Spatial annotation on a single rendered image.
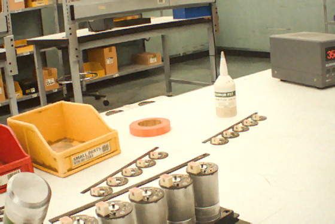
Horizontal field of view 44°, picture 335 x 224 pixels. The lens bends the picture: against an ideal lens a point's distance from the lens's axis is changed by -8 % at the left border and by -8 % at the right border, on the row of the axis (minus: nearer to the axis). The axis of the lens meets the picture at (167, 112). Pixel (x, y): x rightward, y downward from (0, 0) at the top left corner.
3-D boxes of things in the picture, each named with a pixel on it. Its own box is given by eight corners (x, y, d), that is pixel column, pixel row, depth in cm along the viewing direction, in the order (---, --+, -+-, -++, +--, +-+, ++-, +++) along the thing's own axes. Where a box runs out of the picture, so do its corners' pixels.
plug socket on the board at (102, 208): (113, 212, 28) (111, 203, 27) (102, 217, 27) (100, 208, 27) (106, 208, 28) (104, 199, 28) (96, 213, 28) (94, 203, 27)
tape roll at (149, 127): (164, 122, 69) (163, 114, 68) (176, 132, 63) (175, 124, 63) (126, 129, 67) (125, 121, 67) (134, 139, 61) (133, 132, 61)
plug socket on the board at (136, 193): (146, 197, 29) (145, 188, 29) (136, 202, 29) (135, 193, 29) (138, 194, 30) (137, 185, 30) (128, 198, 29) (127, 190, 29)
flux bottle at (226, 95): (212, 117, 69) (207, 53, 66) (221, 111, 72) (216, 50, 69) (232, 118, 67) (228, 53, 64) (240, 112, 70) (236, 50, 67)
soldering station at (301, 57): (356, 82, 83) (356, 36, 80) (322, 91, 78) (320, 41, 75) (307, 72, 96) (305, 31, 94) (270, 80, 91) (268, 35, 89)
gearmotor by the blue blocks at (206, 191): (227, 221, 35) (224, 165, 33) (206, 234, 33) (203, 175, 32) (204, 214, 36) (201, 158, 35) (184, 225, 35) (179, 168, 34)
